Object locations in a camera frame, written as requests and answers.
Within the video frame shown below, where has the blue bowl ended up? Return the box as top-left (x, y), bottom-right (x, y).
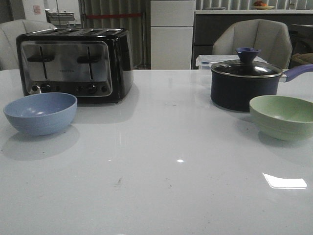
top-left (3, 93), bottom-right (77, 136)

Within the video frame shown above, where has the green bowl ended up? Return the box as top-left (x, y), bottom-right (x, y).
top-left (249, 95), bottom-right (313, 141)

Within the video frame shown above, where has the clear plastic food container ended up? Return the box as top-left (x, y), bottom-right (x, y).
top-left (196, 55), bottom-right (239, 70)

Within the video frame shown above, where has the black and steel toaster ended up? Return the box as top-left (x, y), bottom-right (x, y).
top-left (16, 28), bottom-right (134, 103)

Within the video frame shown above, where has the dark blue saucepan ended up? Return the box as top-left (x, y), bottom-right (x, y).
top-left (210, 64), bottom-right (313, 112)

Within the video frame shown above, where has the white refrigerator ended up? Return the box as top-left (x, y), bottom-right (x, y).
top-left (151, 0), bottom-right (196, 70)

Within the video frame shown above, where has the glass pot lid blue knob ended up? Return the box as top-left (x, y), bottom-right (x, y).
top-left (211, 47), bottom-right (282, 78)

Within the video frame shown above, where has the dark kitchen counter cabinet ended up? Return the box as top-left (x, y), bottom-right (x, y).
top-left (191, 9), bottom-right (313, 69)

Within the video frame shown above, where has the grey chair right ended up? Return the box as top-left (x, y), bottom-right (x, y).
top-left (212, 19), bottom-right (292, 69)

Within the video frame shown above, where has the grey chair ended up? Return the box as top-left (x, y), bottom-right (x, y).
top-left (212, 19), bottom-right (292, 69)
top-left (0, 19), bottom-right (56, 70)

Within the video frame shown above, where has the fruit plate on counter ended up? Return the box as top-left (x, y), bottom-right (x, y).
top-left (252, 0), bottom-right (274, 10)

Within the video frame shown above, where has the brown cushion at right edge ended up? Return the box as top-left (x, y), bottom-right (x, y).
top-left (291, 52), bottom-right (313, 68)

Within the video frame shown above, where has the grey chair left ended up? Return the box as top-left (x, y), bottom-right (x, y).
top-left (0, 19), bottom-right (56, 70)

